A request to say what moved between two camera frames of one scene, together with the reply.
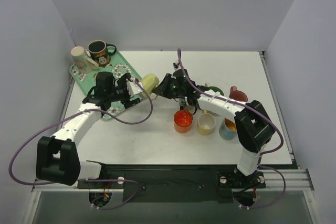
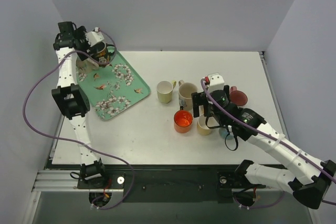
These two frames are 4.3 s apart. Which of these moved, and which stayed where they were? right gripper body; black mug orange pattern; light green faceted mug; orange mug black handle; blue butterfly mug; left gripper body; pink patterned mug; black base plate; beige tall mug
Moved: right gripper body; light green faceted mug; left gripper body
Stayed: blue butterfly mug; black mug orange pattern; pink patterned mug; beige tall mug; orange mug black handle; black base plate
